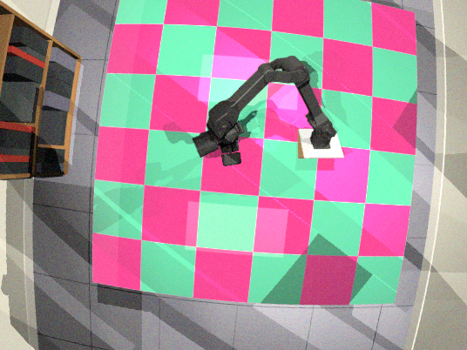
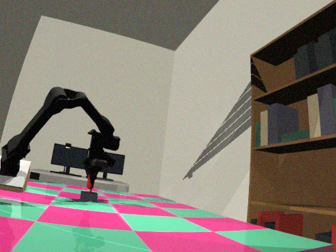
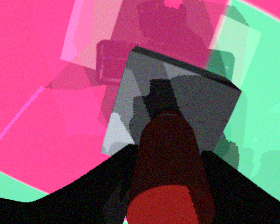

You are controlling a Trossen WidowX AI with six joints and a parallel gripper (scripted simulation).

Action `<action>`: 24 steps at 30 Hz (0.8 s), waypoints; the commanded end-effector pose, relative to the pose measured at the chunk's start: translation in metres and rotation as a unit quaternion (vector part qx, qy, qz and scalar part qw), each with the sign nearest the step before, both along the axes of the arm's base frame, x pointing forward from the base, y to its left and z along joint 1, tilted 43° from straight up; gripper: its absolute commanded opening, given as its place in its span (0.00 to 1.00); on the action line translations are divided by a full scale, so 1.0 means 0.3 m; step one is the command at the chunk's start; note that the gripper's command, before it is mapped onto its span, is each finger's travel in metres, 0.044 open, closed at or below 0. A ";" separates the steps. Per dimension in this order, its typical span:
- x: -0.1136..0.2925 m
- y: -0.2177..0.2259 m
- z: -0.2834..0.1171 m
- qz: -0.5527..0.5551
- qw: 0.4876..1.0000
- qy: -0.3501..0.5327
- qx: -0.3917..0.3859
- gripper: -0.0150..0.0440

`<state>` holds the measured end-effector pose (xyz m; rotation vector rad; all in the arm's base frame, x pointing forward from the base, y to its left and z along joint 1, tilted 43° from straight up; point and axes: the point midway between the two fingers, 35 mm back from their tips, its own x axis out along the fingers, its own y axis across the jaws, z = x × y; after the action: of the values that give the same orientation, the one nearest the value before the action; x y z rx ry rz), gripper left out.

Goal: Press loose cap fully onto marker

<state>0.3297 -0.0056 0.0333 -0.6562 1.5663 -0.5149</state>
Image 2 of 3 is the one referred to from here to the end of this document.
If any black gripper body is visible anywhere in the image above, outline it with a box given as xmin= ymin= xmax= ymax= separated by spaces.
xmin=81 ymin=145 xmax=108 ymax=168

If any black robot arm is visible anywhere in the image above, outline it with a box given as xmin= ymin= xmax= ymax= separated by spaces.
xmin=0 ymin=87 xmax=120 ymax=177

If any dark red translucent cylinder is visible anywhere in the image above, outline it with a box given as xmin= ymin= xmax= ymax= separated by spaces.
xmin=87 ymin=176 xmax=94 ymax=188

